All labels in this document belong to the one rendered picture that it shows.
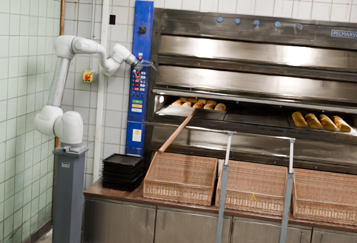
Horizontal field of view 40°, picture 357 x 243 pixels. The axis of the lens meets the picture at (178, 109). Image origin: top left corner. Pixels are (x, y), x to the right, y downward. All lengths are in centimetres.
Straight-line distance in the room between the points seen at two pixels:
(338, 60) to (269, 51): 56
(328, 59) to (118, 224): 217
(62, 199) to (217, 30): 186
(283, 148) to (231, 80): 73
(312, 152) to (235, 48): 110
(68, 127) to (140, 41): 113
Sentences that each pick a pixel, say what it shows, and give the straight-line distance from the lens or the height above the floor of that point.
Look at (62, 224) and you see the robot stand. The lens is 379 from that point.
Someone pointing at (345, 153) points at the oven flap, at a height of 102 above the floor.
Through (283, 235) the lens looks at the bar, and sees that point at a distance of 389.
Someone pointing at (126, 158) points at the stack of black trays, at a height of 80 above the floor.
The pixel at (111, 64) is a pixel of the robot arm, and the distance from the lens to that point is 418.
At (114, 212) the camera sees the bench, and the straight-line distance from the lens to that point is 406.
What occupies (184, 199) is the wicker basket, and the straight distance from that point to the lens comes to 396.
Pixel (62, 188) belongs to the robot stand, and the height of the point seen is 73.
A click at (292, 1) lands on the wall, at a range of 422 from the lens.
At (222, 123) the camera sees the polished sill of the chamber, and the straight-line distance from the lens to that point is 427.
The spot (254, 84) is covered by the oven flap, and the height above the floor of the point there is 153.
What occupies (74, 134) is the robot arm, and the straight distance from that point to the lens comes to 359.
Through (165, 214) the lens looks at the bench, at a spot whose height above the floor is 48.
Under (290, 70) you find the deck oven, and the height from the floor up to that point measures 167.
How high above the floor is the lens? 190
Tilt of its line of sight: 9 degrees down
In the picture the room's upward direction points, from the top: 5 degrees clockwise
